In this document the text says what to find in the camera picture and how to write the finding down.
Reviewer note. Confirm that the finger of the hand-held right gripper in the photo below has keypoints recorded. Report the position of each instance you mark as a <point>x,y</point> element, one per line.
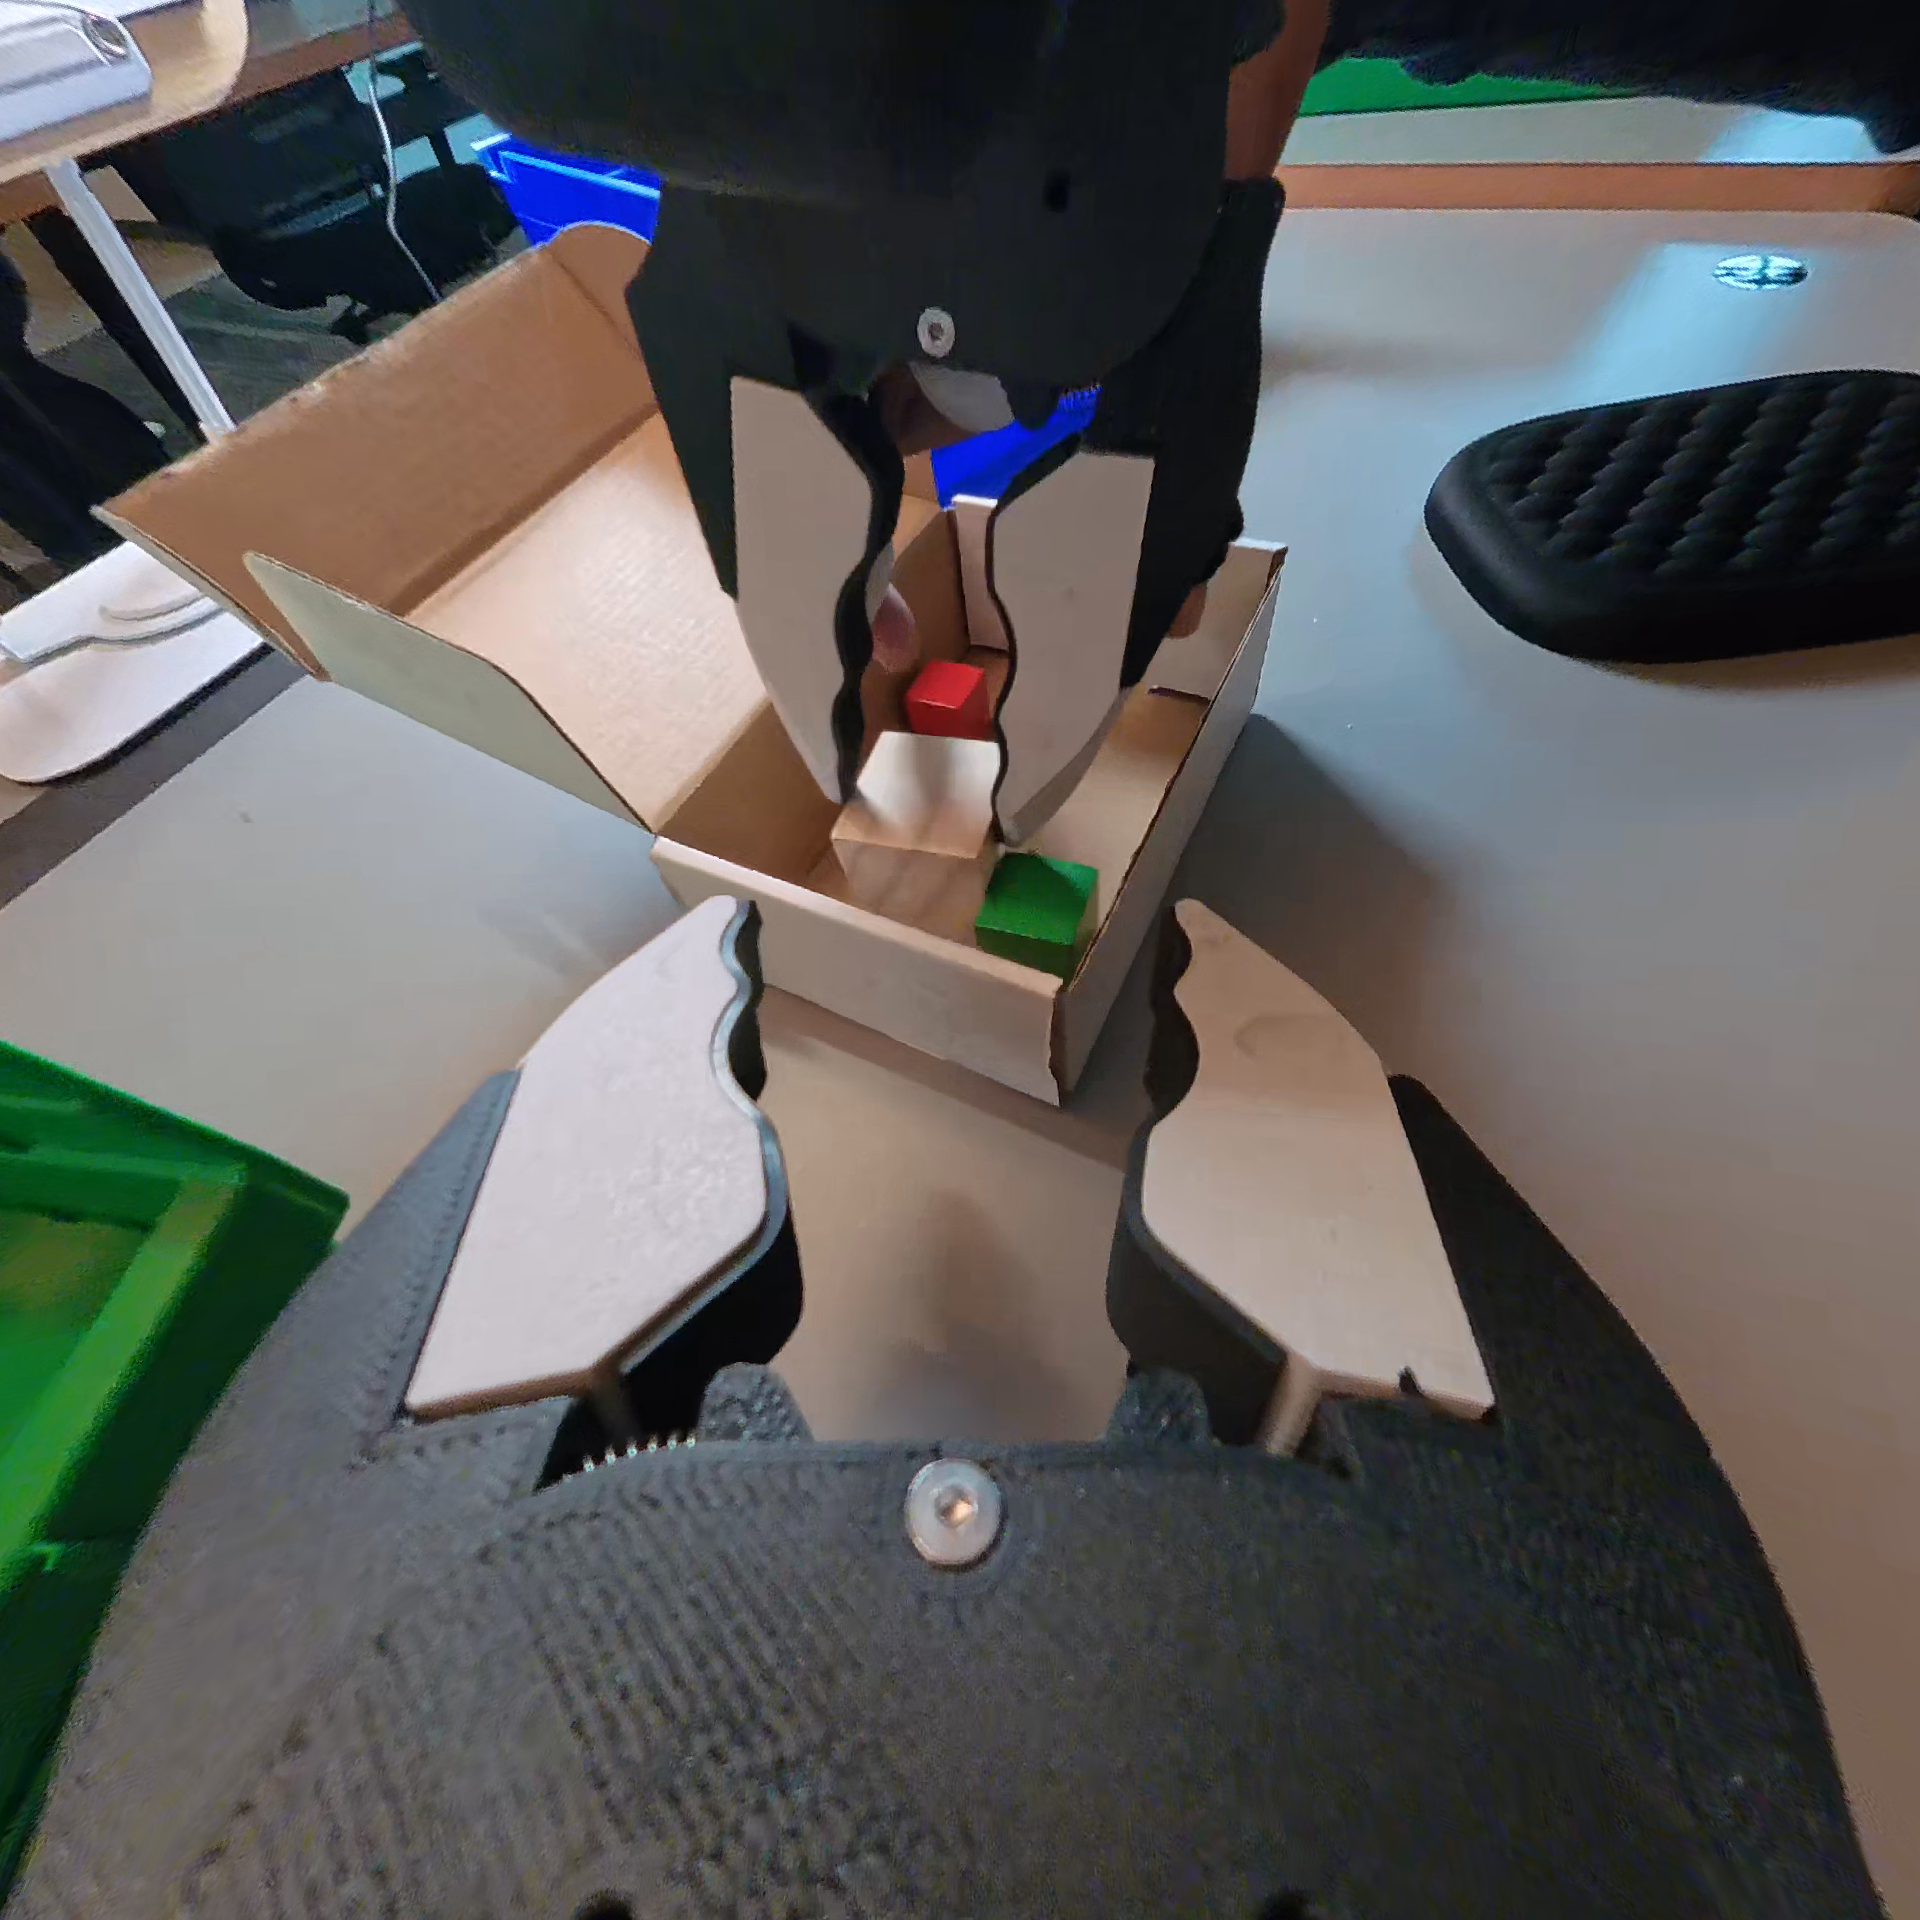
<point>796,570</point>
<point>1073,629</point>

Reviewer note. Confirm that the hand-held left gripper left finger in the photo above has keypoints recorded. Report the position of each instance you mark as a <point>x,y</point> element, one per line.
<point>614,1171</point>

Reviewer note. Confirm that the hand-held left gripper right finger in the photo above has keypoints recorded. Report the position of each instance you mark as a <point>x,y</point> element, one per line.
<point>1305,1184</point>

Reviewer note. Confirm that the red cube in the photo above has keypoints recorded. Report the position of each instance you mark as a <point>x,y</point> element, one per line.
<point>942,698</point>

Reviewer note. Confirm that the white cardboard box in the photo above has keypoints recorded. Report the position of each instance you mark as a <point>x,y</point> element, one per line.
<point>570,599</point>

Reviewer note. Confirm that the wooden block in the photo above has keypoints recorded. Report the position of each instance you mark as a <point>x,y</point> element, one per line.
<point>914,839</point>

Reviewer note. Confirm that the green cube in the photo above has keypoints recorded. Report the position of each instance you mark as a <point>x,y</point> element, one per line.
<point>1035,916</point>

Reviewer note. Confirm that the blue plastic bin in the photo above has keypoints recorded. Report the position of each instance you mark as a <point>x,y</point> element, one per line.
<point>570,188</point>

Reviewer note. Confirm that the green plastic bin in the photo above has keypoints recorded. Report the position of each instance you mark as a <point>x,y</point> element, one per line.
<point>1441,87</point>
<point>136,1277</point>

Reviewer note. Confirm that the person's right forearm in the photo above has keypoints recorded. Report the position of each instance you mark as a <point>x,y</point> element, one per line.
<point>1576,61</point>

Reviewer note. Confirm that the black office chair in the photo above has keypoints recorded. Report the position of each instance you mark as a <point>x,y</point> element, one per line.
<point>299,195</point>

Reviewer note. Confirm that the black wrist rest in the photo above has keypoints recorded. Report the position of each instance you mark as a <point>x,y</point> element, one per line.
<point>1693,510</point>

